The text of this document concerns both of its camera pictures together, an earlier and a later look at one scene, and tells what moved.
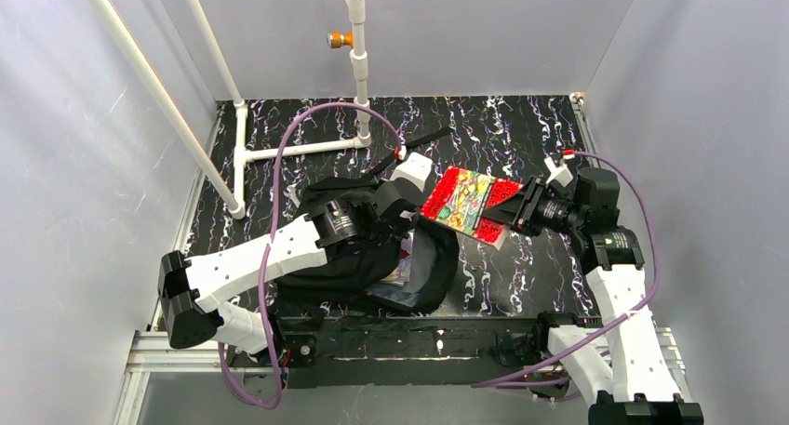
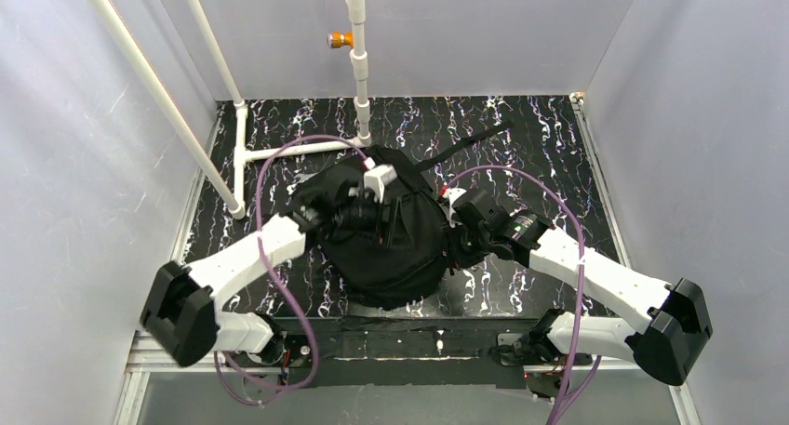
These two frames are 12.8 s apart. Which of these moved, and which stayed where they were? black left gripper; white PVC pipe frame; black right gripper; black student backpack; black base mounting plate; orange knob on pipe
Moved: black right gripper; black student backpack; black left gripper
Stayed: black base mounting plate; orange knob on pipe; white PVC pipe frame
